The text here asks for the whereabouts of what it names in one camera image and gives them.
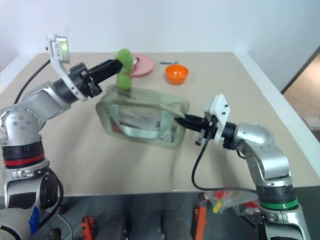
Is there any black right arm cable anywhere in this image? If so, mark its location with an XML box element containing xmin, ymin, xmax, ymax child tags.
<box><xmin>191</xmin><ymin>128</ymin><xmax>259</xmax><ymax>194</ymax></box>

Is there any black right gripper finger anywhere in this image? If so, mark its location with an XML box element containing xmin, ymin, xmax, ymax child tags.
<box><xmin>183</xmin><ymin>113</ymin><xmax>210</xmax><ymax>125</ymax></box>
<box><xmin>174</xmin><ymin>118</ymin><xmax>208</xmax><ymax>133</ymax></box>

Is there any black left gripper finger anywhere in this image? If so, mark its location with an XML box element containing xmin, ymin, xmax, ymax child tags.
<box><xmin>86</xmin><ymin>59</ymin><xmax>124</xmax><ymax>77</ymax></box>
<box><xmin>93</xmin><ymin>68</ymin><xmax>124</xmax><ymax>86</ymax></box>

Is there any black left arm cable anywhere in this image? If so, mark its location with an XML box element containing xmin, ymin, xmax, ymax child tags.
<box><xmin>13</xmin><ymin>59</ymin><xmax>52</xmax><ymax>104</ymax></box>

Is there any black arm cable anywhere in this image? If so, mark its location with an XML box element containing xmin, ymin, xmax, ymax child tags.
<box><xmin>191</xmin><ymin>128</ymin><xmax>259</xmax><ymax>194</ymax></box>
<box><xmin>13</xmin><ymin>59</ymin><xmax>52</xmax><ymax>104</ymax></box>

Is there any pink plate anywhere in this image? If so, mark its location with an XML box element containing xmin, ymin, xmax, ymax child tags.
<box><xmin>130</xmin><ymin>54</ymin><xmax>156</xmax><ymax>78</ymax></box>

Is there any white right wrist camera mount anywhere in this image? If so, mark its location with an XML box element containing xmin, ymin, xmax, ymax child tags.
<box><xmin>203</xmin><ymin>94</ymin><xmax>232</xmax><ymax>146</ymax></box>

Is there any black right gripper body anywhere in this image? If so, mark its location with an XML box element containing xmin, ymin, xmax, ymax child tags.
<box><xmin>195</xmin><ymin>113</ymin><xmax>218</xmax><ymax>146</ymax></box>

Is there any orange bowl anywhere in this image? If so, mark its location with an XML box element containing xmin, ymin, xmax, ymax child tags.
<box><xmin>164</xmin><ymin>64</ymin><xmax>190</xmax><ymax>85</ymax></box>

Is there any orange and black tool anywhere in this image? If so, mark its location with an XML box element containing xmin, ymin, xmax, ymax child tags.
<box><xmin>194</xmin><ymin>199</ymin><xmax>209</xmax><ymax>240</ymax></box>
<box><xmin>79</xmin><ymin>214</ymin><xmax>96</xmax><ymax>240</ymax></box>

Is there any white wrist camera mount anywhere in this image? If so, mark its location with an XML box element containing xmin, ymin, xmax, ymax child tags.
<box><xmin>45</xmin><ymin>33</ymin><xmax>89</xmax><ymax>102</ymax></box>
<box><xmin>203</xmin><ymin>94</ymin><xmax>232</xmax><ymax>146</ymax></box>

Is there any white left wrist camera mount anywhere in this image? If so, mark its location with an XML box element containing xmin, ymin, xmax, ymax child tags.
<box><xmin>45</xmin><ymin>33</ymin><xmax>89</xmax><ymax>102</ymax></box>

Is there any green transparent zip pouch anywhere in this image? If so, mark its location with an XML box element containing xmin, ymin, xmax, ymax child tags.
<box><xmin>95</xmin><ymin>84</ymin><xmax>190</xmax><ymax>151</ymax></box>

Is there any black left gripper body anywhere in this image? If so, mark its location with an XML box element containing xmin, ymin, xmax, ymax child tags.
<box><xmin>68</xmin><ymin>63</ymin><xmax>104</xmax><ymax>99</ymax></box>

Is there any clear bag of colourful items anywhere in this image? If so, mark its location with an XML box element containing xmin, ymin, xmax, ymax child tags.
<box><xmin>202</xmin><ymin>189</ymin><xmax>261</xmax><ymax>222</ymax></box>

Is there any green plush keychain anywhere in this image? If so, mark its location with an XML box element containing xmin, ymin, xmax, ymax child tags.
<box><xmin>114</xmin><ymin>48</ymin><xmax>136</xmax><ymax>92</ymax></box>

